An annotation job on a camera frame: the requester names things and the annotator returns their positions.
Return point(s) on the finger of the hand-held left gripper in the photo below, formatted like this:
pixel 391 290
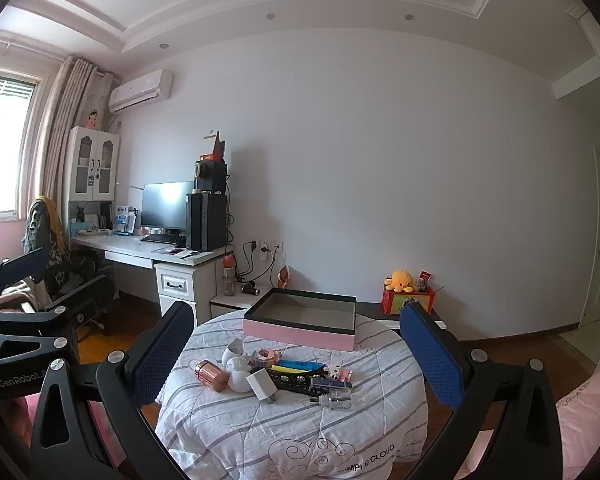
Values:
pixel 25 332
pixel 22 264

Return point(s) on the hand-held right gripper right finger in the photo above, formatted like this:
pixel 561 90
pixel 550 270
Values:
pixel 430 355

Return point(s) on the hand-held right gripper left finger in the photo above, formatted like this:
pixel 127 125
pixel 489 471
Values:
pixel 165 352

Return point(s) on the rose gold cylinder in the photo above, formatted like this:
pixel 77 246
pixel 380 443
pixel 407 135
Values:
pixel 212 375

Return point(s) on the white plastic fan housing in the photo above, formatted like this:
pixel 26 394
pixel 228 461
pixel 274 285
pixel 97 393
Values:
pixel 234 349

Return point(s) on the white rounded plastic piece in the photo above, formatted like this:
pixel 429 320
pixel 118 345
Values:
pixel 240 381

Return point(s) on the pink white block figure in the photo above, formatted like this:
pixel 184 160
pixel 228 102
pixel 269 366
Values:
pixel 341 374

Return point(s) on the pastel block toy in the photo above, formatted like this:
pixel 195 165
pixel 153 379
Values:
pixel 263 357

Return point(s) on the white charger plug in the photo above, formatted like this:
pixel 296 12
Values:
pixel 260 385

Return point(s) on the clear glass bottle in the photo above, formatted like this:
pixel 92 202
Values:
pixel 332 400

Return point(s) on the blue highlighter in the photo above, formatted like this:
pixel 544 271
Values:
pixel 300 364

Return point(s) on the black remote control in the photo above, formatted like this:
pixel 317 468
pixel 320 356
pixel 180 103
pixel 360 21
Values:
pixel 292 385

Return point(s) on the pink storage box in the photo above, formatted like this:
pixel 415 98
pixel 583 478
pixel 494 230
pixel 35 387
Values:
pixel 300 332

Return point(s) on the yellow black clothing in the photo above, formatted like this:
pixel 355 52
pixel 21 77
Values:
pixel 45 230

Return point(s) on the red toy crate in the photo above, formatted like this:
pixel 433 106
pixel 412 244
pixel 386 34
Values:
pixel 405 302

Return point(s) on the black office chair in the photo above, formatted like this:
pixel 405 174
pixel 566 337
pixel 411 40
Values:
pixel 80 280

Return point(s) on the yellow plush octopus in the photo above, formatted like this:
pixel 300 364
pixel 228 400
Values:
pixel 400 281

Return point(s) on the orange cap bottle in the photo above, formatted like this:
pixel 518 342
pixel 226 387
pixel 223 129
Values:
pixel 229 275

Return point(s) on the black hair curler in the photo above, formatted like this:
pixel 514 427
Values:
pixel 251 290

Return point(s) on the white desk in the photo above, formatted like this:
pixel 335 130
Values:
pixel 130 250

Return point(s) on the blue white box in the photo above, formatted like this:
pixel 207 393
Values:
pixel 125 220

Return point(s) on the black keyboard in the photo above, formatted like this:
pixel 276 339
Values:
pixel 160 237

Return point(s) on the white hutch cabinet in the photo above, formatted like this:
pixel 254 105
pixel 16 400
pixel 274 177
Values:
pixel 92 170

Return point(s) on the window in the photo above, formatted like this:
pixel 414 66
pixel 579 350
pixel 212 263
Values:
pixel 5 145

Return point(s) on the black computer tower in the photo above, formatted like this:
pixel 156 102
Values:
pixel 207 222

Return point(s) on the computer monitor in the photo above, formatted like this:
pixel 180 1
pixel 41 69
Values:
pixel 165 205

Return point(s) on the beige curtain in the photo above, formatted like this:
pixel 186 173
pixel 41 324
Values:
pixel 65 120

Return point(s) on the small doll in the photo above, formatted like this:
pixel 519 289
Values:
pixel 92 120

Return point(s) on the pink bedding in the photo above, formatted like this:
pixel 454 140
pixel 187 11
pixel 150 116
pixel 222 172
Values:
pixel 590 410

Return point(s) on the white door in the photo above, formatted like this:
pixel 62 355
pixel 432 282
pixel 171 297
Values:
pixel 597 240

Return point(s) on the red cardboard box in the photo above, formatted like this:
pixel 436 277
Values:
pixel 214 152

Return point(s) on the white air conditioner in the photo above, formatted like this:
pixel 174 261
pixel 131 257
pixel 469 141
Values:
pixel 140 91

